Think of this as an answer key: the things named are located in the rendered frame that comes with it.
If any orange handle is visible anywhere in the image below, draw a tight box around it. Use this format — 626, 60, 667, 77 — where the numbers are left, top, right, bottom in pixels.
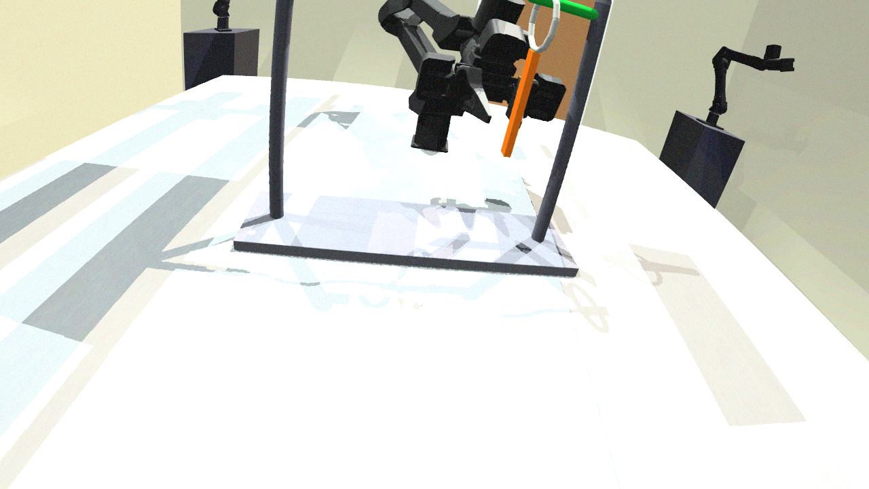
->
501, 0, 560, 158

